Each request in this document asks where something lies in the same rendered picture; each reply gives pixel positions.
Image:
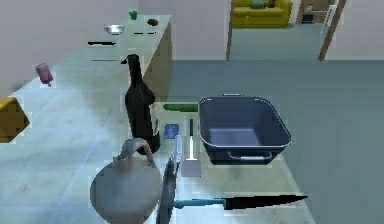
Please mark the black wine bottle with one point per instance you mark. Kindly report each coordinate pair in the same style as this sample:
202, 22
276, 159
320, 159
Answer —
139, 106

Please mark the green cucumber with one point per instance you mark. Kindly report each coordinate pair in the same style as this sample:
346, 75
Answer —
180, 107

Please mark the blue square sponge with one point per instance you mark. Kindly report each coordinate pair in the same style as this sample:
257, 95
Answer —
171, 130

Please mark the grey metal spatula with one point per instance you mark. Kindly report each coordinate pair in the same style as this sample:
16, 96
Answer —
191, 160

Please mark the dark grey square pan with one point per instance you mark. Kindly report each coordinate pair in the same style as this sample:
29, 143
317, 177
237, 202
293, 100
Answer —
243, 133

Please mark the black frying pan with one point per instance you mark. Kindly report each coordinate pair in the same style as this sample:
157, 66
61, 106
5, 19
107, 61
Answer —
168, 186

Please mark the small black utensil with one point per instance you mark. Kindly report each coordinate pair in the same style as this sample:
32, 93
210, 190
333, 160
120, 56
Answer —
144, 33

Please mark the brown round bowl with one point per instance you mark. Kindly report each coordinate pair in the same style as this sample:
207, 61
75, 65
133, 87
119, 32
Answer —
152, 22

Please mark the grey round kettle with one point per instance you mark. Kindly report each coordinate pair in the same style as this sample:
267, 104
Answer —
126, 193

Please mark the green cup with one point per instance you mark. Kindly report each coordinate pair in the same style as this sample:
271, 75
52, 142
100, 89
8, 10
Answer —
133, 15

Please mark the black flat utensil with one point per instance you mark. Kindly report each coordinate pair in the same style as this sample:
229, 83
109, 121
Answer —
101, 43

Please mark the silver metal bowl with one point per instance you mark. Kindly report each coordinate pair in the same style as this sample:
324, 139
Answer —
114, 29

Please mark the yellow sofa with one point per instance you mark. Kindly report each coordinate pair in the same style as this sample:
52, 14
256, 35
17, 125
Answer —
261, 15

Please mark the green cushion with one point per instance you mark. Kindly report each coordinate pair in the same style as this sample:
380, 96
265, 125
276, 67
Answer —
258, 3

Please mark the pink cup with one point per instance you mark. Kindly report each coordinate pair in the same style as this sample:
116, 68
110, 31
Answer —
44, 73

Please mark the brown wooden shelf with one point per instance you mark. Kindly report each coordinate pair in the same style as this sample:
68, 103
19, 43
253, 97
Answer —
315, 11

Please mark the yellow wooden box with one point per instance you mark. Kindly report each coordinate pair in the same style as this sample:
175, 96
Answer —
10, 120

